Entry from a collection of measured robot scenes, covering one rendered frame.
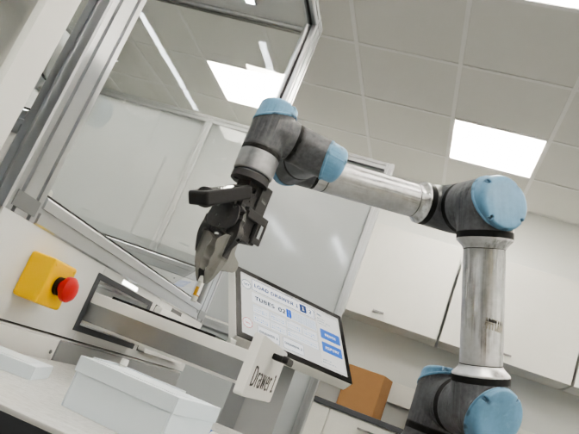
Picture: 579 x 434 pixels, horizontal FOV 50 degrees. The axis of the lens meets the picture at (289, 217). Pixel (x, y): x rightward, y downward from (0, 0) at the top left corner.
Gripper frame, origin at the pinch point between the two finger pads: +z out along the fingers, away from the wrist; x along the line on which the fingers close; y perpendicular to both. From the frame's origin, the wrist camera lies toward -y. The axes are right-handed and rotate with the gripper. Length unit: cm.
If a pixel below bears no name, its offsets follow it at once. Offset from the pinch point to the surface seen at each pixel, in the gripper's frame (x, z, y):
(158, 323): 9.9, 10.0, 4.3
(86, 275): 20.2, 6.8, -6.7
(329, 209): 96, -76, 161
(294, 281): 100, -37, 159
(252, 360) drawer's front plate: -8.5, 10.3, 10.9
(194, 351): 2.1, 12.4, 7.8
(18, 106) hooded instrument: -27, 0, -54
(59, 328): 19.9, 17.0, -7.5
